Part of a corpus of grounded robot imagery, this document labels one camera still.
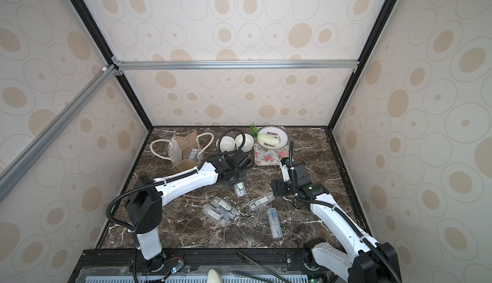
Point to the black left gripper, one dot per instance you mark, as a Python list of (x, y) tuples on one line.
[(243, 177)]

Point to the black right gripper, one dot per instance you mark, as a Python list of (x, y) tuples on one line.
[(283, 185)]

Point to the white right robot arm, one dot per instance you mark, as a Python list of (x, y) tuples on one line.
[(363, 258)]

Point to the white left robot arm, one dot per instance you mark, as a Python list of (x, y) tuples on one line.
[(140, 210)]

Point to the clear compass case right angled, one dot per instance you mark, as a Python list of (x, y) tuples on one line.
[(261, 201)]

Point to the clear compass case blue front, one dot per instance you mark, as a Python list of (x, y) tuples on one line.
[(274, 222)]

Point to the white bowl left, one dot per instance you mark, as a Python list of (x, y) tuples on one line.
[(226, 144)]

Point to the white bowl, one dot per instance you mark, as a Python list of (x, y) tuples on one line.
[(246, 141), (226, 144)]

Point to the white bowl right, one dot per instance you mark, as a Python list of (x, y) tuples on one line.
[(246, 141)]

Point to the floral cloth mat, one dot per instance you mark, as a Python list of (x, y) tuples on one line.
[(267, 157)]

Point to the white radish with leaves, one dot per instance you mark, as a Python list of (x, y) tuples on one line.
[(264, 136)]

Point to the patterned ceramic plate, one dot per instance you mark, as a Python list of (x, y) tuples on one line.
[(283, 136)]

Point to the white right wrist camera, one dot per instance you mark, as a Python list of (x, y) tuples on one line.
[(285, 166)]

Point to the silver aluminium rail back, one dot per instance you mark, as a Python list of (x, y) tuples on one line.
[(237, 65)]

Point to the silver aluminium rail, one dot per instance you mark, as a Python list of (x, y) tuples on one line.
[(21, 165), (237, 65)]

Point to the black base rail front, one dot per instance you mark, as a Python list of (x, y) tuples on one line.
[(193, 264)]

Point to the silver aluminium rail left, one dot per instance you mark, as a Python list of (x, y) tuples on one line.
[(21, 165)]

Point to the black corner frame post right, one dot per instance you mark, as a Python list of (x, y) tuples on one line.
[(380, 22)]

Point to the black corner frame post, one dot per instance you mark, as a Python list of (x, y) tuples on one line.
[(97, 36), (380, 22)]

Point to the black corner frame post left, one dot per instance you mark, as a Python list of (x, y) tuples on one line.
[(97, 36)]

